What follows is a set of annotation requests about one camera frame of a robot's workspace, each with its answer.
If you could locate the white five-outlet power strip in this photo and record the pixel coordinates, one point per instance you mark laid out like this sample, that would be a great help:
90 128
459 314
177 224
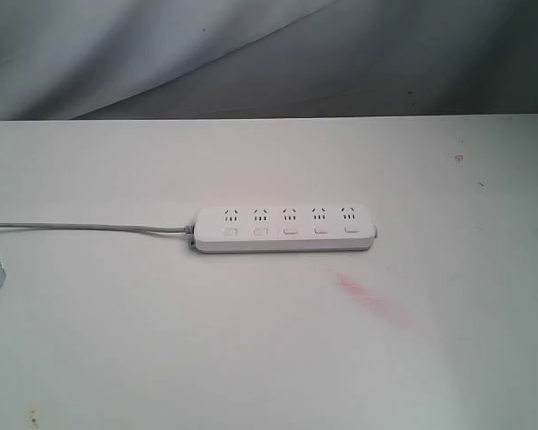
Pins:
315 227

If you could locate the grey backdrop cloth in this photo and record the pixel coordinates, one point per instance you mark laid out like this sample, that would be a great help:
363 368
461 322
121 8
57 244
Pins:
255 59

